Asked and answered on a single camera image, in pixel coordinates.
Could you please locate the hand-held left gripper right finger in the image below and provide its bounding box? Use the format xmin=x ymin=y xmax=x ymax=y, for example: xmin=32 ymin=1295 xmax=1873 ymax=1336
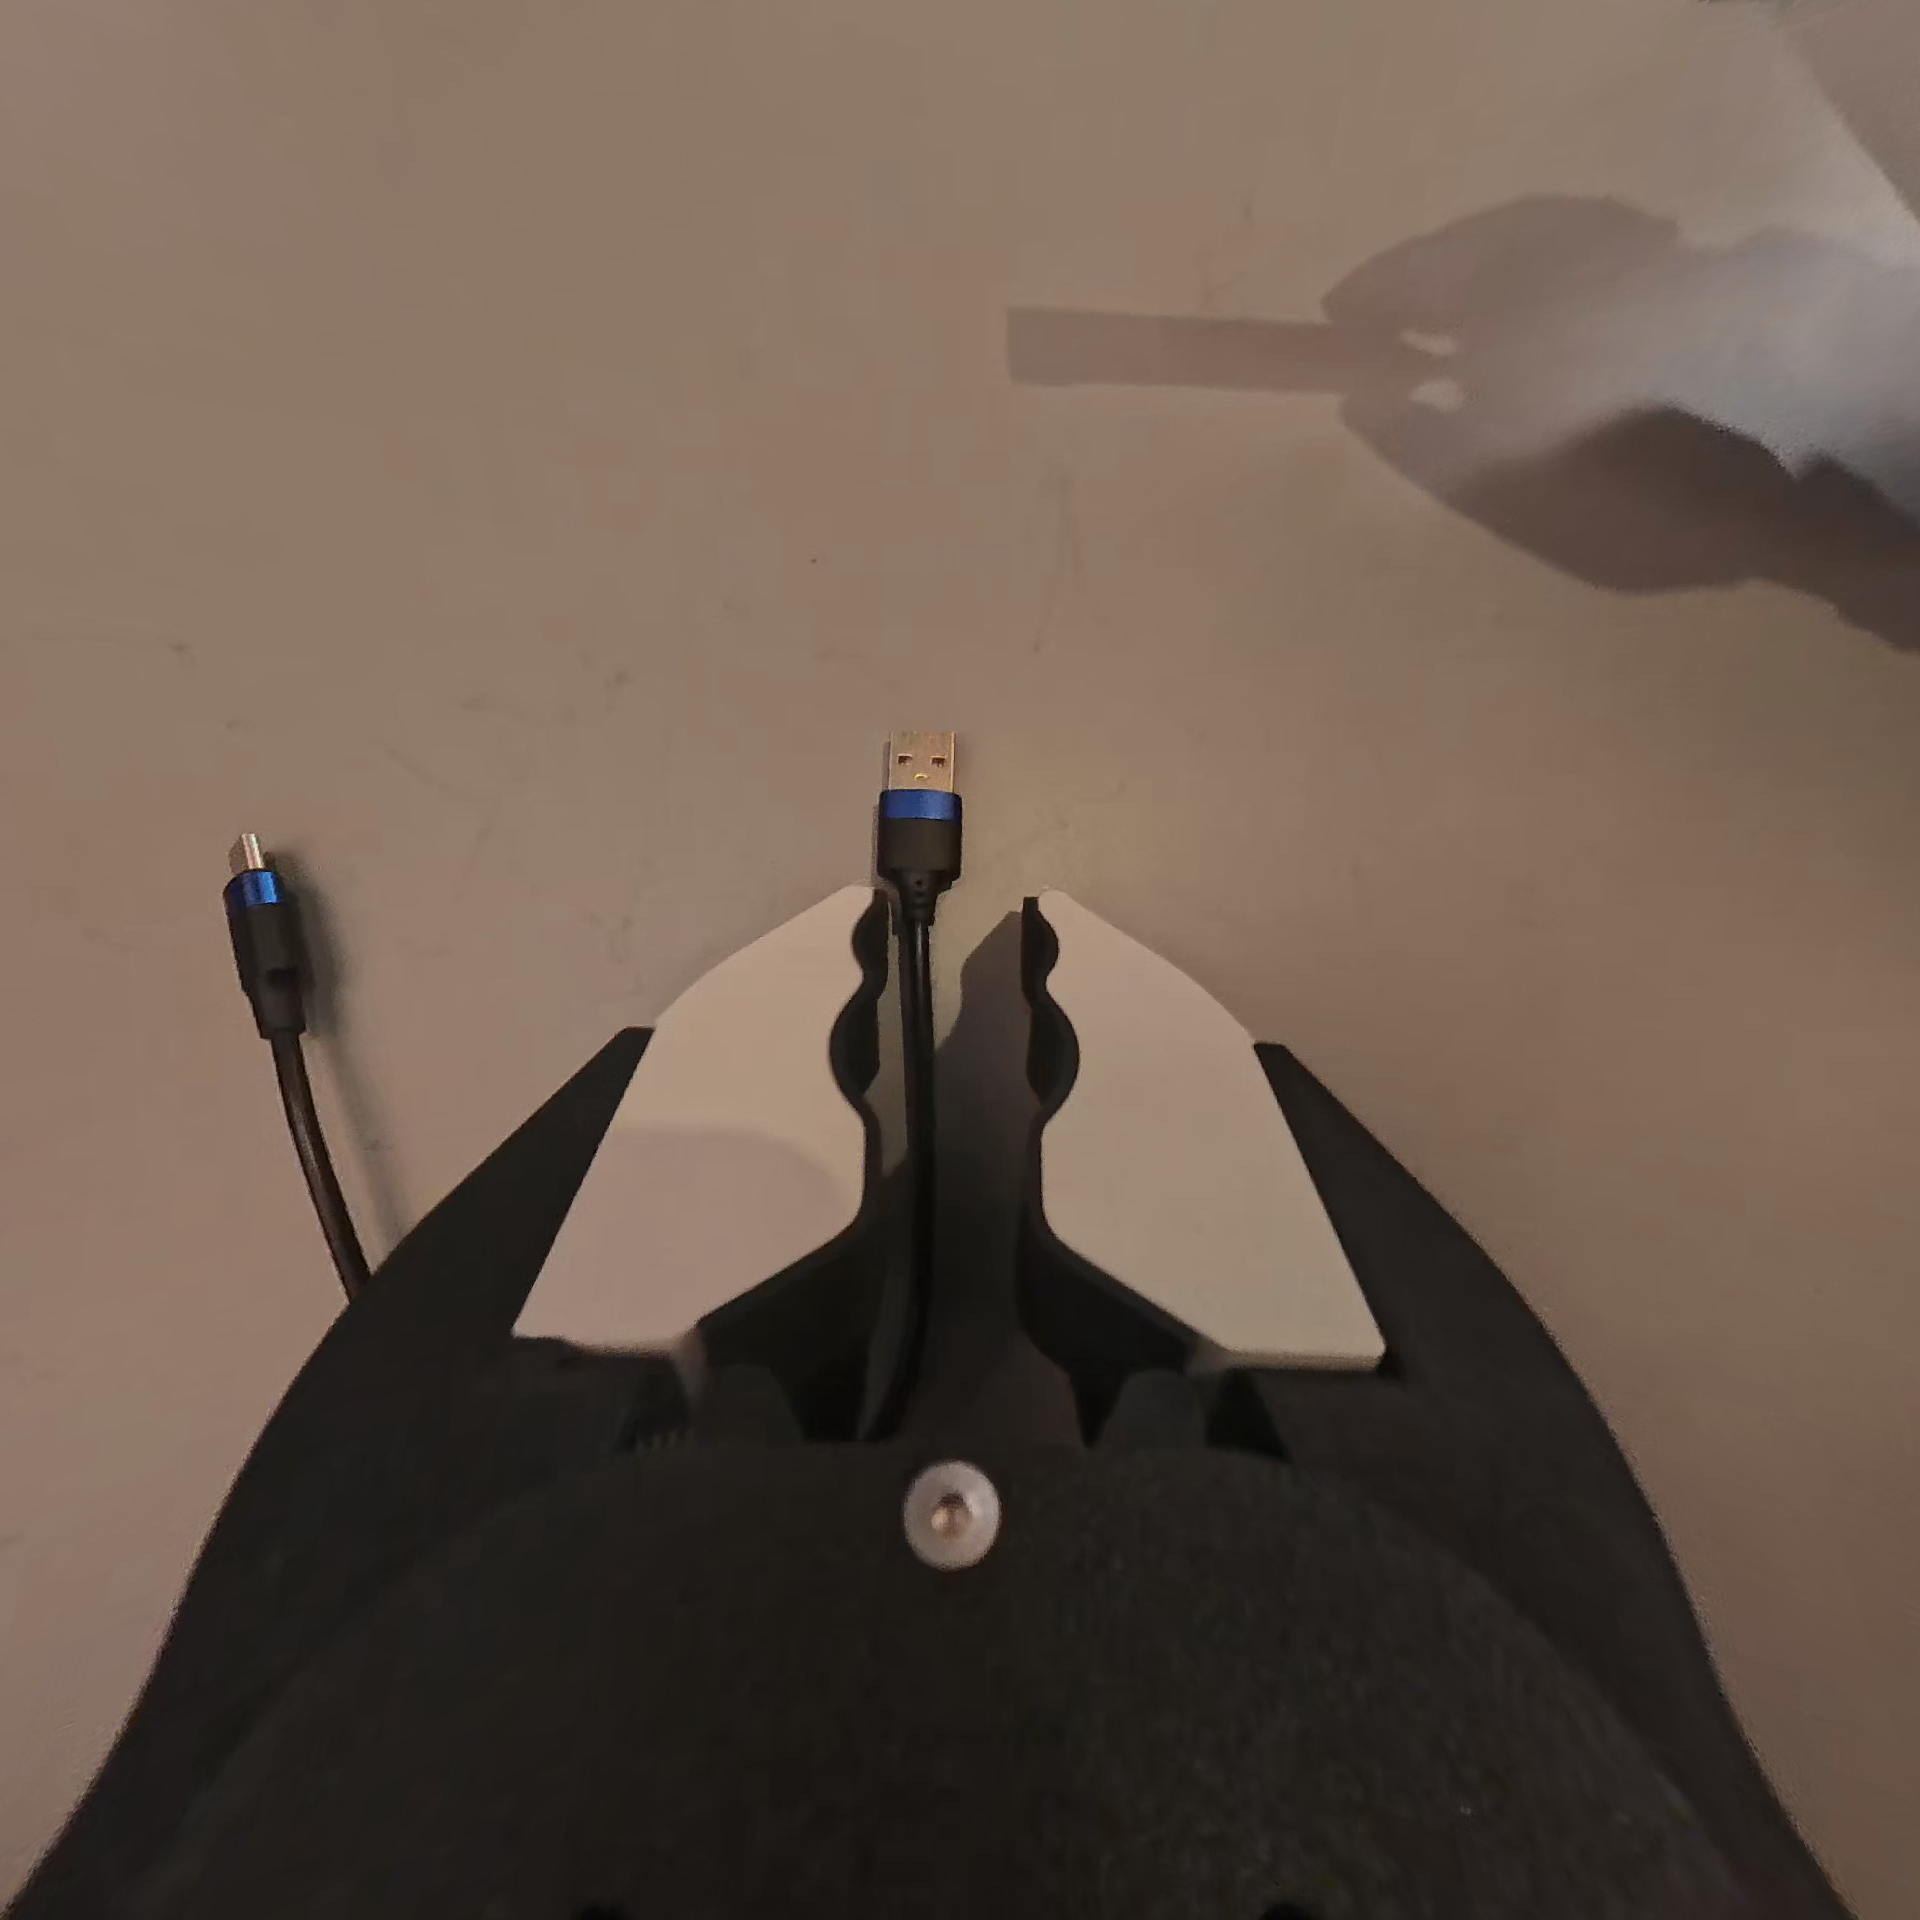
xmin=1020 ymin=887 xmax=1386 ymax=1445

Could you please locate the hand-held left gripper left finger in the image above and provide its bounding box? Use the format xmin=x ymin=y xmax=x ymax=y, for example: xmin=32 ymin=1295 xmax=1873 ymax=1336
xmin=509 ymin=885 xmax=923 ymax=1441

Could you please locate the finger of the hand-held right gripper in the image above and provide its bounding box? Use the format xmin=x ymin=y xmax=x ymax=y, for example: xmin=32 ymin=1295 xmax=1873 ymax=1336
xmin=1634 ymin=224 xmax=1920 ymax=510

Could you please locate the black usb cable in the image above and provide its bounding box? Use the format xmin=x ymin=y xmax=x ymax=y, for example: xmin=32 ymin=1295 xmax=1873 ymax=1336
xmin=221 ymin=728 xmax=965 ymax=1445

